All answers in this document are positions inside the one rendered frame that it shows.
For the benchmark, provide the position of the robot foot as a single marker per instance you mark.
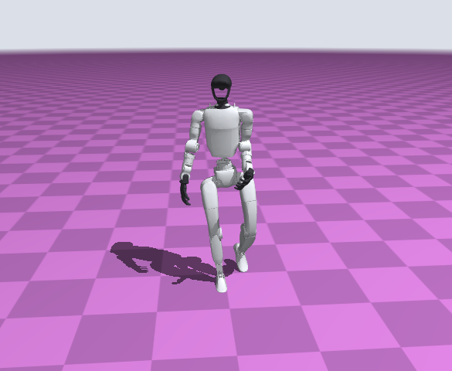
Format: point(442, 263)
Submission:
point(240, 259)
point(221, 285)

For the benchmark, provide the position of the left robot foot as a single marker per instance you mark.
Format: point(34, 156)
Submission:
point(240, 259)

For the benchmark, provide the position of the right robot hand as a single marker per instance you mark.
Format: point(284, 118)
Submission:
point(184, 196)

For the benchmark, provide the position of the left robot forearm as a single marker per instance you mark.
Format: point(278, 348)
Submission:
point(247, 160)

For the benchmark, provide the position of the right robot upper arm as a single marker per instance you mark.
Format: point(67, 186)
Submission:
point(195, 130)

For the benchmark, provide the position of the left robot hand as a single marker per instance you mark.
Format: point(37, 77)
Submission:
point(248, 175)

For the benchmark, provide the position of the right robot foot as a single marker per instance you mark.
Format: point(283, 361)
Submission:
point(221, 285)

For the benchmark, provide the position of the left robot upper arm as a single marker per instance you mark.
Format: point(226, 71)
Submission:
point(246, 116)

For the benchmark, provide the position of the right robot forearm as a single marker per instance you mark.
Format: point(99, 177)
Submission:
point(187, 163)

